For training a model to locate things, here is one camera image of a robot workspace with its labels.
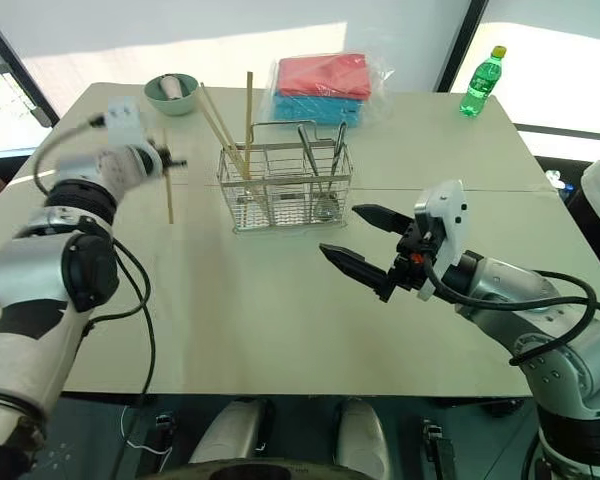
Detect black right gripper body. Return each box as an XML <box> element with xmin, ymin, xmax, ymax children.
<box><xmin>387</xmin><ymin>218</ymin><xmax>444</xmax><ymax>296</ymax></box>

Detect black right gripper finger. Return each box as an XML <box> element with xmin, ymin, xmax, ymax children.
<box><xmin>319</xmin><ymin>243</ymin><xmax>397</xmax><ymax>303</ymax></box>
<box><xmin>353</xmin><ymin>203</ymin><xmax>412</xmax><ymax>237</ymax></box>

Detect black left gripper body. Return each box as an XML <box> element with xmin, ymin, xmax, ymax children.
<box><xmin>152</xmin><ymin>142</ymin><xmax>176</xmax><ymax>176</ymax></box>

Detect wooden chopstick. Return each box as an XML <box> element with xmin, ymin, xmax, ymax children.
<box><xmin>199</xmin><ymin>82</ymin><xmax>247</xmax><ymax>179</ymax></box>
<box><xmin>244</xmin><ymin>71</ymin><xmax>255</xmax><ymax>180</ymax></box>
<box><xmin>200</xmin><ymin>99</ymin><xmax>242</xmax><ymax>176</ymax></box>
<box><xmin>162</xmin><ymin>128</ymin><xmax>175</xmax><ymax>225</ymax></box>

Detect metal spoon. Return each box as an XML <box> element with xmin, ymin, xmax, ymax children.
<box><xmin>319</xmin><ymin>121</ymin><xmax>349</xmax><ymax>222</ymax></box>
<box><xmin>297</xmin><ymin>124</ymin><xmax>332</xmax><ymax>222</ymax></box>

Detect pale green bowl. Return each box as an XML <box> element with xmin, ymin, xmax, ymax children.
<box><xmin>143</xmin><ymin>73</ymin><xmax>200</xmax><ymax>117</ymax></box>

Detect blue folded cloth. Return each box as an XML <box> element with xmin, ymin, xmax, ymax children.
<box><xmin>272</xmin><ymin>91</ymin><xmax>366</xmax><ymax>127</ymax></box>

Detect bagged red blue cloths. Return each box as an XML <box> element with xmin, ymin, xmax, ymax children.
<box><xmin>258</xmin><ymin>49</ymin><xmax>395</xmax><ymax>129</ymax></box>

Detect red folded cloth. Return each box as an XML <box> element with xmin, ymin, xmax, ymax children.
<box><xmin>276</xmin><ymin>53</ymin><xmax>373</xmax><ymax>101</ymax></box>

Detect green plastic bottle yellow cap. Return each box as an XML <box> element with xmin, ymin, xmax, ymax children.
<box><xmin>458</xmin><ymin>45</ymin><xmax>508</xmax><ymax>119</ymax></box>

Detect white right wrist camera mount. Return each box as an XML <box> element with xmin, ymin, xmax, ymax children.
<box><xmin>413</xmin><ymin>179</ymin><xmax>469</xmax><ymax>302</ymax></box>

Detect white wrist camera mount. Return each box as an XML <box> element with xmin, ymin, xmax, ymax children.
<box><xmin>104</xmin><ymin>97</ymin><xmax>147</xmax><ymax>147</ymax></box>
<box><xmin>413</xmin><ymin>179</ymin><xmax>469</xmax><ymax>302</ymax></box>

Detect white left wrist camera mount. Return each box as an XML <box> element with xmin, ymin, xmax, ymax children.
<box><xmin>104</xmin><ymin>97</ymin><xmax>147</xmax><ymax>147</ymax></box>

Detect metal wire basket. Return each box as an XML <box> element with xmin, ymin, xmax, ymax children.
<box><xmin>216</xmin><ymin>121</ymin><xmax>355</xmax><ymax>235</ymax></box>

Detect grey left wrist cable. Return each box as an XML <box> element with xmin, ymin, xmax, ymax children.
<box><xmin>31</xmin><ymin>113</ymin><xmax>106</xmax><ymax>197</ymax></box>

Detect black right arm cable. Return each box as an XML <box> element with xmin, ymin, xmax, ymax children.
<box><xmin>422</xmin><ymin>259</ymin><xmax>599</xmax><ymax>366</ymax></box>

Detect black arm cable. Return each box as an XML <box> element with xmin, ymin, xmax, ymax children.
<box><xmin>422</xmin><ymin>259</ymin><xmax>599</xmax><ymax>366</ymax></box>
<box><xmin>82</xmin><ymin>238</ymin><xmax>158</xmax><ymax>399</ymax></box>

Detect dark window frame post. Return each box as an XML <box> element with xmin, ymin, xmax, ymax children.
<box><xmin>0</xmin><ymin>8</ymin><xmax>61</xmax><ymax>127</ymax></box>
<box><xmin>432</xmin><ymin>0</ymin><xmax>491</xmax><ymax>94</ymax></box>

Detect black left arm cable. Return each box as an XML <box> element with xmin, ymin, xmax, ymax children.
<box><xmin>82</xmin><ymin>238</ymin><xmax>158</xmax><ymax>399</ymax></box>

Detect black table leg bracket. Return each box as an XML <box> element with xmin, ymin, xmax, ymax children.
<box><xmin>419</xmin><ymin>418</ymin><xmax>457</xmax><ymax>480</ymax></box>
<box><xmin>149</xmin><ymin>409</ymin><xmax>177</xmax><ymax>467</ymax></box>

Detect thin white floor wire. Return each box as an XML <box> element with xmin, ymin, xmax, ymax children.
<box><xmin>119</xmin><ymin>403</ymin><xmax>174</xmax><ymax>456</ymax></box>

